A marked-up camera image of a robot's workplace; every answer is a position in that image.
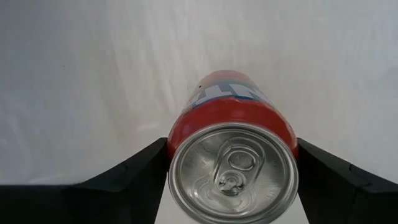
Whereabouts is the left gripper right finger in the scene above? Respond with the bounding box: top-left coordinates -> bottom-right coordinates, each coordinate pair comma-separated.
297,138 -> 398,224

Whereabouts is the red soda can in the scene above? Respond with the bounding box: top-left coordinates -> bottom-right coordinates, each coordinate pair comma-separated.
167,70 -> 300,224

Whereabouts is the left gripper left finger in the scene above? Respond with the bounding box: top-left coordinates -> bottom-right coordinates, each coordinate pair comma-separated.
0,137 -> 170,224

